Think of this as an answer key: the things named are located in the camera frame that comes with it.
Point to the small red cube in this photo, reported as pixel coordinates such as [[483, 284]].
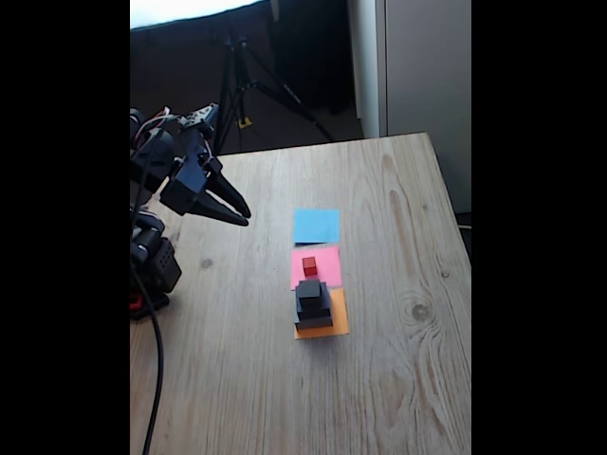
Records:
[[309, 266]]

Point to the small dark cube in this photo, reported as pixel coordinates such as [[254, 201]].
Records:
[[309, 293]]

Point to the medium dark block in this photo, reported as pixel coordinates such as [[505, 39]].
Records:
[[325, 310]]

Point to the large grey block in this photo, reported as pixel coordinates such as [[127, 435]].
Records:
[[313, 323]]

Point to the yellow tape under tall tripod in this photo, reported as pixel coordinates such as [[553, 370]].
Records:
[[244, 123]]

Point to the blue paper sheet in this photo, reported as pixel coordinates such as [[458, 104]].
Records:
[[317, 226]]

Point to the tall black tripod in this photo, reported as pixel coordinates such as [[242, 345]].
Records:
[[265, 85]]

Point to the pink paper sheet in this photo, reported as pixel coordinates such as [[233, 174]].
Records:
[[329, 263]]

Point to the bright white light panel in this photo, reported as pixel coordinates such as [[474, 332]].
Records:
[[189, 9]]

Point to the orange paper sheet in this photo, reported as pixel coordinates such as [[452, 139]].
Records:
[[340, 322]]

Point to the white cabinet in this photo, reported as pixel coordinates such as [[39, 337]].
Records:
[[427, 71]]

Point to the small wrist camera board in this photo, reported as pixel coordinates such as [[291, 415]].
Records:
[[201, 116]]

